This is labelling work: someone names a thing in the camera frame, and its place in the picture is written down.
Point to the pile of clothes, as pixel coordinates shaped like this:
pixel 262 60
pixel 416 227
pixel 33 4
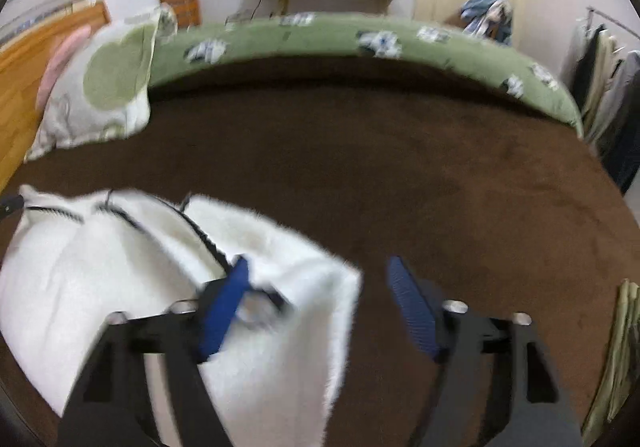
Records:
pixel 487 17

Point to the green cow-print blanket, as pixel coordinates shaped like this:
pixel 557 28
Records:
pixel 325 34

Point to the white green bear-print pillow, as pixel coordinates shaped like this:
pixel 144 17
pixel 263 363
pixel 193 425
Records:
pixel 100 87

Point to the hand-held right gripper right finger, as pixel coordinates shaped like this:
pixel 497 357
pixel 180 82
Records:
pixel 412 307

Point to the pink pillow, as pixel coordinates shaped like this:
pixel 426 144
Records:
pixel 62 62

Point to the wooden headboard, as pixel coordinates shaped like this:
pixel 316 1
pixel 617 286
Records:
pixel 20 92

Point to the wooden chair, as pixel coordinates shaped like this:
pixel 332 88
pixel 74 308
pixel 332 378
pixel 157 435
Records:
pixel 181 7

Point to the row of hanging clothes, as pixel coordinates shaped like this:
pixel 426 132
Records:
pixel 607 92

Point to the black clothes rack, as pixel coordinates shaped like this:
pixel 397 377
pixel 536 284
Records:
pixel 607 18

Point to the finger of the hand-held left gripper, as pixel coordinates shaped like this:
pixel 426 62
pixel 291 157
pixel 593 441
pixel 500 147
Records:
pixel 11 207

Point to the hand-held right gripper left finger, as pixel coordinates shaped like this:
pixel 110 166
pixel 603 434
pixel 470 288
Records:
pixel 225 307

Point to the white navy-trimmed cardigan jacket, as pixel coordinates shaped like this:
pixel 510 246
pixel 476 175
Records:
pixel 125 277

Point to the olive green cloth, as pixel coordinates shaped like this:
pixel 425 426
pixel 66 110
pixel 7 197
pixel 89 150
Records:
pixel 620 362

